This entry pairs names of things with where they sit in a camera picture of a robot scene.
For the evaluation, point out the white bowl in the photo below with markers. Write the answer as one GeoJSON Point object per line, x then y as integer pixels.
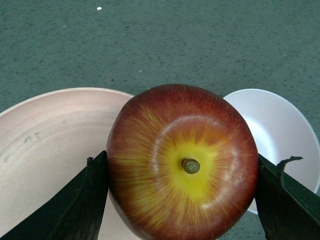
{"type": "Point", "coordinates": [280, 131]}

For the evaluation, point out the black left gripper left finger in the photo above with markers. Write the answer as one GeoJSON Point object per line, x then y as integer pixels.
{"type": "Point", "coordinates": [75, 212]}

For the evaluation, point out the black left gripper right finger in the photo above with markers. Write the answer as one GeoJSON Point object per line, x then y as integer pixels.
{"type": "Point", "coordinates": [286, 209]}

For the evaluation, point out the red yellow apple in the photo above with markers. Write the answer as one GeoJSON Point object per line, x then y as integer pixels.
{"type": "Point", "coordinates": [182, 163]}

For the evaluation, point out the pink plate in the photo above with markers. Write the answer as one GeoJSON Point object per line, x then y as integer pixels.
{"type": "Point", "coordinates": [46, 140]}

